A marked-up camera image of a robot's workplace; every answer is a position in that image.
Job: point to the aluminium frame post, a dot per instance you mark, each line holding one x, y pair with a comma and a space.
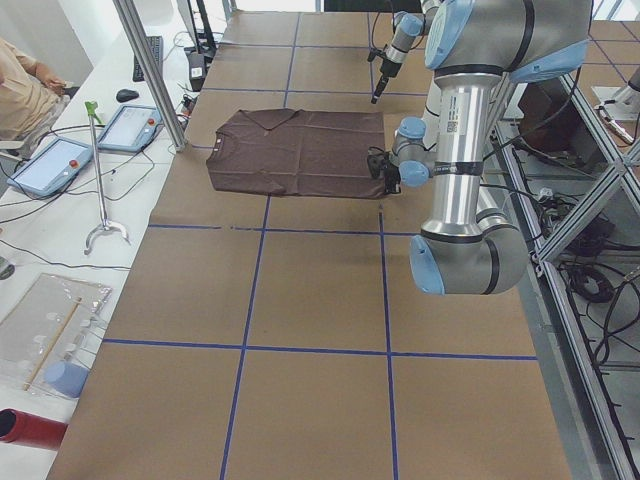
136, 36

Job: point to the black camera stand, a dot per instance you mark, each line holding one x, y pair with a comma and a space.
204, 49

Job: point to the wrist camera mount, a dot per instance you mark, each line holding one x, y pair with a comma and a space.
377, 161
374, 53

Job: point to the teach pendant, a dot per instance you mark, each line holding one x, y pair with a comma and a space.
52, 168
130, 130

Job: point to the metal reacher grabber tool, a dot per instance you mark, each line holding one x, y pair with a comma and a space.
106, 225

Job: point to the brown t-shirt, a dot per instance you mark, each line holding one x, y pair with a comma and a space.
285, 152

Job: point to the blue plastic cup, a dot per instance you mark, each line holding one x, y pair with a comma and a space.
67, 378

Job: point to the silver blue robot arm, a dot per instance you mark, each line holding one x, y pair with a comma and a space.
407, 27
467, 245

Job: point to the seated person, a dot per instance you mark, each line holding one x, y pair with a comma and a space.
32, 98

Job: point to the red cylinder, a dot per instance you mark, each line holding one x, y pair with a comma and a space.
26, 429

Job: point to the black computer mouse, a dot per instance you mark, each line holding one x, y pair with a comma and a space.
126, 95

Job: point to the wooden stick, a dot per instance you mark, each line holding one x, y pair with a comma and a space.
50, 346

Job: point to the far teach pendant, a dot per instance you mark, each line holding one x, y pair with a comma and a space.
130, 130

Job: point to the near teach pendant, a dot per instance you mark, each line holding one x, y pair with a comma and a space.
52, 168

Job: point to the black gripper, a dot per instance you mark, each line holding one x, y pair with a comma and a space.
390, 176
386, 68

